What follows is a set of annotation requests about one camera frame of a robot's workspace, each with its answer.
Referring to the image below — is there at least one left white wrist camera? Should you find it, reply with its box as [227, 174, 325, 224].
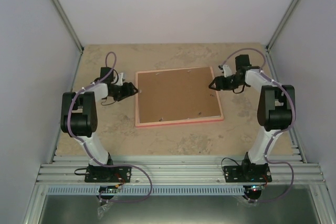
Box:
[116, 72, 125, 86]

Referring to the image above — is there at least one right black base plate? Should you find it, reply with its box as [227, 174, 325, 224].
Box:
[223, 164, 272, 183]

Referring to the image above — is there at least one left aluminium corner post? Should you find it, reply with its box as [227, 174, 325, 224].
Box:
[51, 0, 84, 54]

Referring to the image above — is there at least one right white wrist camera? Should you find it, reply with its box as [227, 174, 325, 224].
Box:
[218, 64, 233, 77]

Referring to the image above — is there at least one right circuit board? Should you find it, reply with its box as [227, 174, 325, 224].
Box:
[246, 184, 266, 191]

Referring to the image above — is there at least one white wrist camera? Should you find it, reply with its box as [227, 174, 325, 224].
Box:
[116, 72, 125, 86]
[218, 64, 233, 77]

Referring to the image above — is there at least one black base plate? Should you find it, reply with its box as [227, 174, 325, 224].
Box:
[223, 164, 272, 183]
[85, 165, 131, 184]

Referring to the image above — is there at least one blue slotted cable duct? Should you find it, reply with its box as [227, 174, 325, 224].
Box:
[48, 185, 245, 196]

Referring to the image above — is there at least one aluminium rail platform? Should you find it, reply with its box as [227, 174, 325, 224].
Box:
[36, 154, 326, 185]

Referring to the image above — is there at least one aluminium corner post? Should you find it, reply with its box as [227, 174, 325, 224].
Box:
[51, 0, 84, 54]
[265, 0, 301, 53]

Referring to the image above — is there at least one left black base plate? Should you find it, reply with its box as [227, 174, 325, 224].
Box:
[85, 165, 131, 184]

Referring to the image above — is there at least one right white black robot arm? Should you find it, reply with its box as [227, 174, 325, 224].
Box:
[208, 55, 296, 183]

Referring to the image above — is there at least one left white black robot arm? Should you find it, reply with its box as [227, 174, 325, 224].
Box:
[60, 67, 139, 182]

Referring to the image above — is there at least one white mat brown backing board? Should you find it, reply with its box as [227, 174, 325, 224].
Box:
[138, 68, 221, 124]

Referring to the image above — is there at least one right aluminium corner post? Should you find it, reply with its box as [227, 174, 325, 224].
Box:
[265, 0, 301, 53]

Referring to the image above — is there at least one left circuit board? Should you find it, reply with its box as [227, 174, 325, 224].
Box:
[98, 184, 122, 194]

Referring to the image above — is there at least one circuit board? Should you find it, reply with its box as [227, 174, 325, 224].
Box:
[98, 184, 122, 194]
[246, 184, 266, 191]

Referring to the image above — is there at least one pink picture frame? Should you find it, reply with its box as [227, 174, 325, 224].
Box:
[134, 66, 225, 128]

